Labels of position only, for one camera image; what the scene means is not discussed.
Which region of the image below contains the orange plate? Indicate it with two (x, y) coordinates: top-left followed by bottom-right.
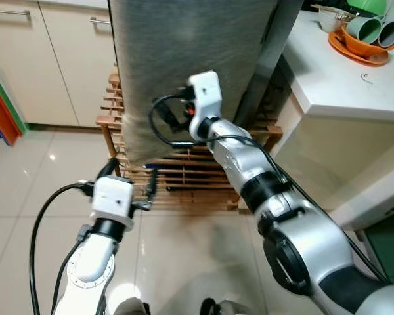
(327, 30), (391, 68)

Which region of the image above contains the grey left robot foot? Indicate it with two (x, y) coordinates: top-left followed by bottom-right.
(110, 297), (150, 315)

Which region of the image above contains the green flat board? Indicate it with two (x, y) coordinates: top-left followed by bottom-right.
(0, 59), (26, 135)

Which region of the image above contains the wooden slatted rack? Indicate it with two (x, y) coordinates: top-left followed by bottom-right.
(95, 66), (284, 212)

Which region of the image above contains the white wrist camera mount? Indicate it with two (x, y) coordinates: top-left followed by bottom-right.
(91, 175), (136, 222)
(186, 70), (223, 127)

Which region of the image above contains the green cup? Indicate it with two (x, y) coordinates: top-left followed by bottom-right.
(378, 20), (394, 49)
(345, 16), (383, 44)

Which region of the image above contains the white counter table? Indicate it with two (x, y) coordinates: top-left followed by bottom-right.
(273, 9), (394, 232)

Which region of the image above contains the dark flat panel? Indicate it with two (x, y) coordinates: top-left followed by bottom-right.
(233, 0), (307, 130)

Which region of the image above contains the grey robot foot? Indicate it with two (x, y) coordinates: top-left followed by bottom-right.
(200, 297), (252, 315)
(110, 297), (150, 315)

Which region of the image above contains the cream cabinet door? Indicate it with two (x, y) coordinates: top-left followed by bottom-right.
(39, 0), (116, 129)
(0, 0), (79, 129)

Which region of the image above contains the green plastic bowl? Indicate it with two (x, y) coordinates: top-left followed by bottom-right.
(345, 0), (389, 18)

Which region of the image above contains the dark green floor mat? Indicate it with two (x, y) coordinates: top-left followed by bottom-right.
(360, 209), (394, 289)

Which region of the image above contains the grey right robot foot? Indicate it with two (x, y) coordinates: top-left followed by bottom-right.
(200, 297), (252, 315)

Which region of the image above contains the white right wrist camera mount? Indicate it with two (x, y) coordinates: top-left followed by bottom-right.
(186, 70), (223, 127)

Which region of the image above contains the beige woven cloth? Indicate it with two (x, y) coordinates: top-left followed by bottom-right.
(108, 0), (281, 166)

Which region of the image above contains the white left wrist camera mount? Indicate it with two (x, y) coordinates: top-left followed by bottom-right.
(91, 175), (136, 222)

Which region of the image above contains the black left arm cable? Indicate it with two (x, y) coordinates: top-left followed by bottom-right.
(29, 182), (96, 315)

